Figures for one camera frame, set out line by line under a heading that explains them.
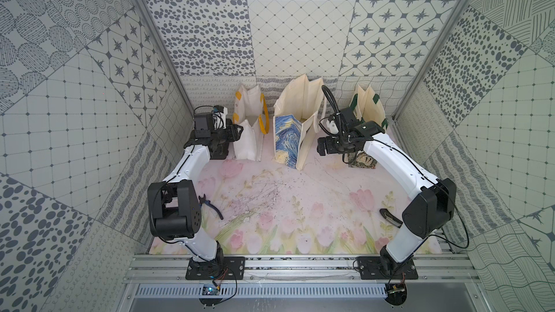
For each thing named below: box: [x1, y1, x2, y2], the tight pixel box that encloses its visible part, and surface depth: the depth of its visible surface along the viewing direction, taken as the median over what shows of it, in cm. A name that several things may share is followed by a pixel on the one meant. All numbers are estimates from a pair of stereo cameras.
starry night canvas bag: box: [273, 73, 328, 171], surface depth 97 cm
